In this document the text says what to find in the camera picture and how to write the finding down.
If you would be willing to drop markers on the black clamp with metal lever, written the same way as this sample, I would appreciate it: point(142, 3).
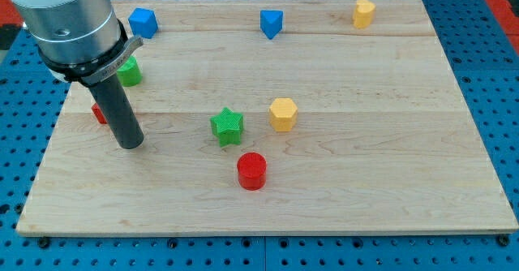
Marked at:
point(98, 69)

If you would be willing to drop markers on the blue triangle block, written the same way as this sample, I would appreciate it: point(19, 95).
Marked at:
point(271, 22)

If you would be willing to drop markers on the wooden board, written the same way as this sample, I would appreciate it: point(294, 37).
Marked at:
point(384, 143)

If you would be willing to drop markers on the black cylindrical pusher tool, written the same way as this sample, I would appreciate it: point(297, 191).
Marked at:
point(116, 108)

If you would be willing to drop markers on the yellow hexagon block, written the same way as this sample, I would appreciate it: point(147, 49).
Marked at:
point(283, 114)

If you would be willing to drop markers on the green star block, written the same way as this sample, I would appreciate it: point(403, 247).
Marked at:
point(227, 126)

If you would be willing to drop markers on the green cylinder block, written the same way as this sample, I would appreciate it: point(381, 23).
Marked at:
point(129, 73)

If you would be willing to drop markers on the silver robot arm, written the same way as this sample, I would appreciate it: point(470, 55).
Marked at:
point(71, 31)

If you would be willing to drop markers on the blue cube block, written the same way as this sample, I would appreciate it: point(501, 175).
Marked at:
point(143, 22)

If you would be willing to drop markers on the red cylinder block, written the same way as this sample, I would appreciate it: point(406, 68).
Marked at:
point(252, 171)

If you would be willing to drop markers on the yellow heart block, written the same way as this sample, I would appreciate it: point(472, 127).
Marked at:
point(364, 13)

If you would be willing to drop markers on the red block behind tool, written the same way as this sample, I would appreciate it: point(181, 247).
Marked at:
point(98, 113)

